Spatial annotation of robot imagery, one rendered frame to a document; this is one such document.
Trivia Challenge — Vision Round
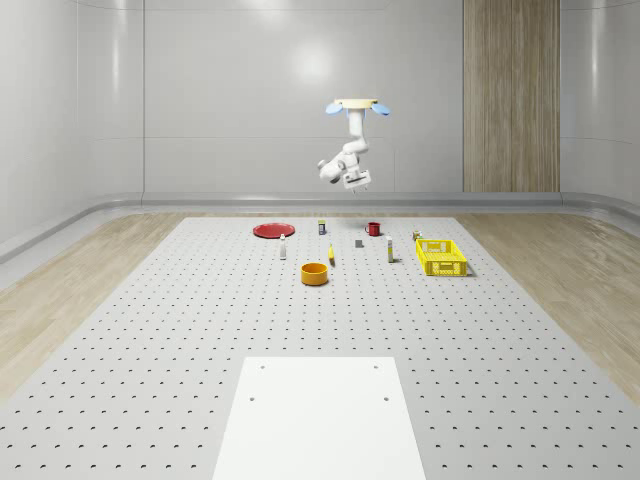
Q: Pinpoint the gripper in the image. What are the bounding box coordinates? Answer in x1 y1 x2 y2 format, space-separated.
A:
342 168 375 196

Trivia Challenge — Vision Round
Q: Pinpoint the drone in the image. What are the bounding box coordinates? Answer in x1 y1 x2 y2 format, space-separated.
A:
325 97 392 119

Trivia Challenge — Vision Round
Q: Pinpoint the red plate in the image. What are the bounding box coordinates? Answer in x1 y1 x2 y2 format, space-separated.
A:
252 222 297 241

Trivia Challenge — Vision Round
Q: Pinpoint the yellow bowl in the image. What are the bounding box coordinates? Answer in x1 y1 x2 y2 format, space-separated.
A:
300 262 330 287

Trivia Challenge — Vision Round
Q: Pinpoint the yellow basket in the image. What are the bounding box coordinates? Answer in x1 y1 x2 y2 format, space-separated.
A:
415 238 469 277

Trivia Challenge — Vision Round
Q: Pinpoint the white board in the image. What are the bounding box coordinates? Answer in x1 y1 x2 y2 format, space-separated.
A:
212 356 428 480

